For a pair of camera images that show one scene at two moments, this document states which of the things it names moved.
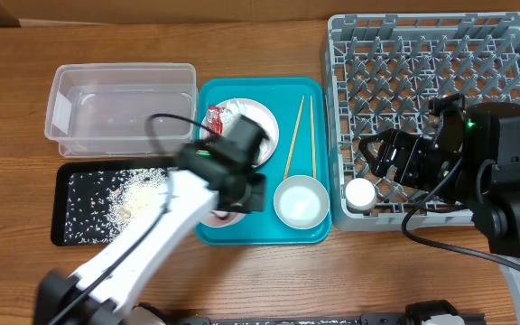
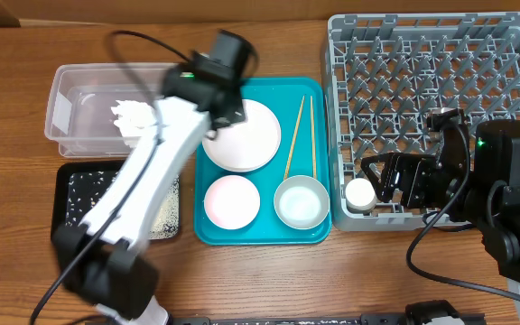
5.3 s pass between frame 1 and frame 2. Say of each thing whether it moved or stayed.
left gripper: moved
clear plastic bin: stayed
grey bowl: stayed
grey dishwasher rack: stayed
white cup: stayed
